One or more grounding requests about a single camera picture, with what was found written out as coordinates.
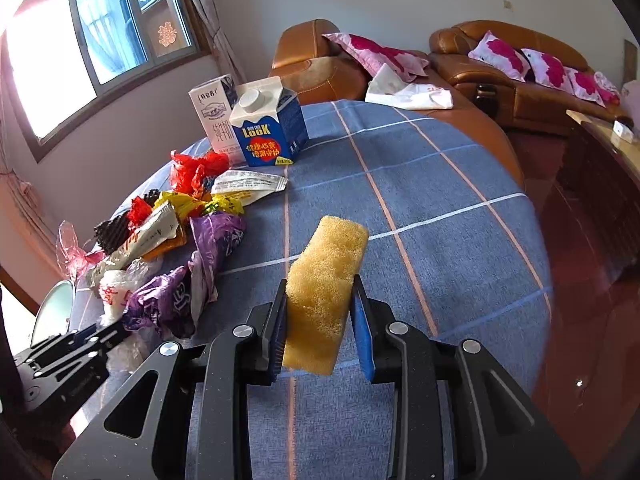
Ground blue white Look carton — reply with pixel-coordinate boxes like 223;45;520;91
229;76;308;167

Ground blue plaid tablecloth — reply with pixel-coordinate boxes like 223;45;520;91
69;98;554;480

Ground purple plastic bag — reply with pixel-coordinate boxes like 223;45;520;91
122;212;246;339

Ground window with grey frame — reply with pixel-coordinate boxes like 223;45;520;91
1;0;209;162

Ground white printed snack wrapper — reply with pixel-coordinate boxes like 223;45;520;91
210;170;288;206

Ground white tall milk carton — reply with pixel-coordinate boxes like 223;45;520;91
189;74;245;168

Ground black corrugated wrapper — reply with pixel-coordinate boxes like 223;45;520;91
93;188;160;256

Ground pink clear plastic bag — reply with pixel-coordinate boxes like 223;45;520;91
56;220;105;283

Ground beige orange snack wrapper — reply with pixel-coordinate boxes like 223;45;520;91
87;203;180;287

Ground red orange blue wrapper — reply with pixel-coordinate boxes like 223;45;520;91
126;196;152;232

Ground yellow snack wrapper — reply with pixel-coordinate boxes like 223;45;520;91
152;191;244;223

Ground white cloth bag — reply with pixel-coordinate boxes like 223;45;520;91
364;64;454;110

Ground left side pink curtain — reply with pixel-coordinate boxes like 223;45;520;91
1;169;56;269

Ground pink white sofa pillow right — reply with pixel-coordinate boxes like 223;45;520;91
565;67;620;107

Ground yellow sponge block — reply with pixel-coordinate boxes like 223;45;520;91
283;216;369;376

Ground pink white sofa pillow left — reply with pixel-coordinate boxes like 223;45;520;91
468;30;530;82

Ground white red plastic bag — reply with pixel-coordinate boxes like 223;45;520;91
98;257;163;326

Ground teal cartoon trash bin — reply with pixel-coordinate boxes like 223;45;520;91
30;281;74;344

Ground pink white sofa pillow middle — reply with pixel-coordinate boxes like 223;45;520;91
522;48;574;94

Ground wooden side cabinet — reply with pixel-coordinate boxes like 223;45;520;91
558;110;639;269

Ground pink white sofa pillow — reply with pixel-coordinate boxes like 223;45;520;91
522;48;574;94
468;30;530;82
565;67;620;107

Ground pink white pillow on armchair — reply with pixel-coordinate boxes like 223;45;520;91
323;32;430;84

